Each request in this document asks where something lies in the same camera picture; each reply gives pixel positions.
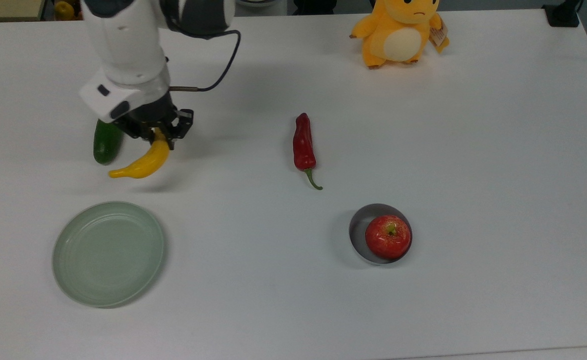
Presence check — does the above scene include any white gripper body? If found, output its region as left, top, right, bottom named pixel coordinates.
left=78, top=64, right=178, bottom=132

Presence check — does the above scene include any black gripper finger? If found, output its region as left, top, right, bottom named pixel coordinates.
left=161, top=108, right=195, bottom=151
left=115, top=116, right=155, bottom=144

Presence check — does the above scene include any yellow banana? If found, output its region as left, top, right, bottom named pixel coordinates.
left=108, top=128, right=171, bottom=180

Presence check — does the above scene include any pale green plastic plate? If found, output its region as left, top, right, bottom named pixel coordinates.
left=51, top=201, right=166, bottom=309

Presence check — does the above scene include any green cucumber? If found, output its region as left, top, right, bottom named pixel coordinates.
left=93, top=119, right=125, bottom=165

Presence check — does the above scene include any yellow toy fruit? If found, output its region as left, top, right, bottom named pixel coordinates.
left=54, top=1, right=82, bottom=22

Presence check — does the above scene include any red chili pepper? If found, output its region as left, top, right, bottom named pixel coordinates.
left=292, top=112, right=324, bottom=191

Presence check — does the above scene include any white round base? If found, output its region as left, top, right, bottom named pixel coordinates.
left=234, top=0, right=288, bottom=18

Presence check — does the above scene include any wooden side table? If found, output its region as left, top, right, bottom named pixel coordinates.
left=0, top=0, right=48, bottom=23

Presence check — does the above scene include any round metal bowl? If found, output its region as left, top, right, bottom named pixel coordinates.
left=348, top=203, right=413, bottom=266

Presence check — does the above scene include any orange plush toy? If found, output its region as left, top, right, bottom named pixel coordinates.
left=349, top=0, right=450, bottom=70

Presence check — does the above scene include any red apple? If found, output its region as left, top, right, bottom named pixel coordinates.
left=365, top=215, right=412, bottom=260

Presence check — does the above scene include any paper tag on plush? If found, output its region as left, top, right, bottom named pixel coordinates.
left=428, top=21, right=450, bottom=54

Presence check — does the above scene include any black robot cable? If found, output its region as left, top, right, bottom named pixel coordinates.
left=166, top=15, right=242, bottom=94

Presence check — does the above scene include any black clamp mount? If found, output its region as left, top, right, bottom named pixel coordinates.
left=542, top=0, right=584, bottom=28

